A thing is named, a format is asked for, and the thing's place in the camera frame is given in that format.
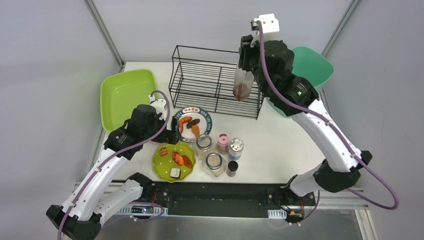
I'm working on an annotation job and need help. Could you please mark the black wire rack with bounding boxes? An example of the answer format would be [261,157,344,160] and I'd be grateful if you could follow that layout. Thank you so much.
[168,45,264,119]

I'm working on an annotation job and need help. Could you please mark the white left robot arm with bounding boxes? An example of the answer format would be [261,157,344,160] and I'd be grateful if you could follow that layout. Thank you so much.
[46,99,180,240]

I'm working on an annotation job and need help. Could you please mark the sausage slice toy food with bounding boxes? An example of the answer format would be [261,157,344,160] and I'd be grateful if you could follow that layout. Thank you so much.
[159,147,168,157]

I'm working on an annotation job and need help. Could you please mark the white plate with blue rim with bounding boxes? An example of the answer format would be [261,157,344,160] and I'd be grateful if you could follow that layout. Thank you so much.
[174,106,213,143]

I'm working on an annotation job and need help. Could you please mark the white sushi toy piece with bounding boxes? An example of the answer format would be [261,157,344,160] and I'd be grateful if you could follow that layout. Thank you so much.
[169,167,182,179]

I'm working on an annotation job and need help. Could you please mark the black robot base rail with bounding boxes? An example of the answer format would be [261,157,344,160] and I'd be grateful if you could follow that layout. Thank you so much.
[140,181,316,218]

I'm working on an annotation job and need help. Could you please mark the black lid spice jar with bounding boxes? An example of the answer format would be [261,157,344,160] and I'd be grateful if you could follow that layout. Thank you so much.
[226,160,239,177]

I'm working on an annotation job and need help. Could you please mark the lime green plastic basin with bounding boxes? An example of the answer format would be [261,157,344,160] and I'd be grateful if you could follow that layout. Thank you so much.
[100,69,158,133]

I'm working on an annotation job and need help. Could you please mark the red sausage toy piece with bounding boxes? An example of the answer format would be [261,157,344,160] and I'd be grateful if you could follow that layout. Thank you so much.
[182,155,193,169]

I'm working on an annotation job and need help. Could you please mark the glass jar with metal ring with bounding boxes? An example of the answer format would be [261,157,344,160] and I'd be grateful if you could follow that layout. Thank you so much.
[194,134,215,160]

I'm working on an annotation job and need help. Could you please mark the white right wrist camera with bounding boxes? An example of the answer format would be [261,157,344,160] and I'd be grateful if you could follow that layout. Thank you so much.
[250,13,280,48]

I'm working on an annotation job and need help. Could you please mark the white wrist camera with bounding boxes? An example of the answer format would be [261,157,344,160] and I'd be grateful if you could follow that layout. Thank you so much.
[149,95,168,120]
[250,13,280,48]

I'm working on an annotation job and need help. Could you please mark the pink lid spice jar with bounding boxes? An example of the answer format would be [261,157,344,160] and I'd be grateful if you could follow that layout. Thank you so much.
[216,133,230,155]

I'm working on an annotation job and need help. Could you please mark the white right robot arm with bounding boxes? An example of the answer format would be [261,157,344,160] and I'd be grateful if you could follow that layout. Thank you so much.
[236,35,373,204]

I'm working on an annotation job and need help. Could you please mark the dark sea cucumber toy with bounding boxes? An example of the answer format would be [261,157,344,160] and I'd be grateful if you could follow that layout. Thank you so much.
[186,118,201,129]

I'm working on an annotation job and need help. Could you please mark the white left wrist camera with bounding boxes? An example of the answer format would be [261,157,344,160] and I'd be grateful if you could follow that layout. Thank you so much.
[149,95,168,120]

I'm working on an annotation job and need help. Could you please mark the glass jar with beige powder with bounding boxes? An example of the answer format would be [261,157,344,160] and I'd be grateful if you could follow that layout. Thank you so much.
[202,152,227,178]

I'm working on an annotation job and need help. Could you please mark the orange fried food piece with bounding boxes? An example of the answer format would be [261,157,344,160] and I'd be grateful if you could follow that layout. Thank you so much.
[191,125,201,138]

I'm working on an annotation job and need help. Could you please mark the green polka dot plate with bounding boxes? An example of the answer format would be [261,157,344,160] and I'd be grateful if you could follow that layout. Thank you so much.
[152,142,196,183]

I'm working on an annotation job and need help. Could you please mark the oil bottle with black spout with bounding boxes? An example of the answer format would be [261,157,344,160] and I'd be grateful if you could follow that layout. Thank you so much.
[232,67,254,102]

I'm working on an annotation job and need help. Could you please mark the silver lid pellet jar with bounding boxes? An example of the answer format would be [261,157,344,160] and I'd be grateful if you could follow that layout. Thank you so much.
[228,137,244,161]

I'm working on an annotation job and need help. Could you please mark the green plastic waste bin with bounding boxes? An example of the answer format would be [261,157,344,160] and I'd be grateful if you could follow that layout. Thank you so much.
[266,45,335,119]

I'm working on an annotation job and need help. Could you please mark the orange shrimp toy food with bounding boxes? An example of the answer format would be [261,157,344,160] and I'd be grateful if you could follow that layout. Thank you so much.
[178,116,193,134]

